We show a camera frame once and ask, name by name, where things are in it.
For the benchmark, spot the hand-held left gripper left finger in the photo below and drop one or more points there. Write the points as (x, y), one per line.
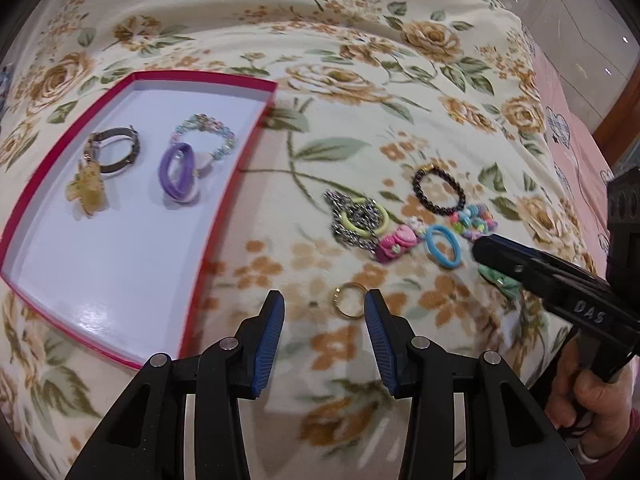
(267, 342)

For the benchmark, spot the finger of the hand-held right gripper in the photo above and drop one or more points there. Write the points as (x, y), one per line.
(505, 260)

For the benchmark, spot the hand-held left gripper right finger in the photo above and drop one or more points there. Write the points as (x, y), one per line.
(381, 342)

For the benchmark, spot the mint green hair clip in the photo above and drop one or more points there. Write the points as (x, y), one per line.
(500, 282)

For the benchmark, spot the pink cartoon hair clip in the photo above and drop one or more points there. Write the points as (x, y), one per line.
(397, 242)

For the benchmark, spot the red shallow box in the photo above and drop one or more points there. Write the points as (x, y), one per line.
(125, 240)

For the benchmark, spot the person's right hand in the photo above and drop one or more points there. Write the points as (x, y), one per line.
(580, 390)

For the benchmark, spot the pink printed bedsheet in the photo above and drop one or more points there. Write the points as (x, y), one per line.
(565, 110)

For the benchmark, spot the floral cream blanket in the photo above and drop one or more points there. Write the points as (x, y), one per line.
(350, 110)

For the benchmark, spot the yellow hair claw clip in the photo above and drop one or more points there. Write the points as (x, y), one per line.
(89, 187)

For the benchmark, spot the wristwatch with dark band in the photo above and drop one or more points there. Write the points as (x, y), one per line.
(131, 147)

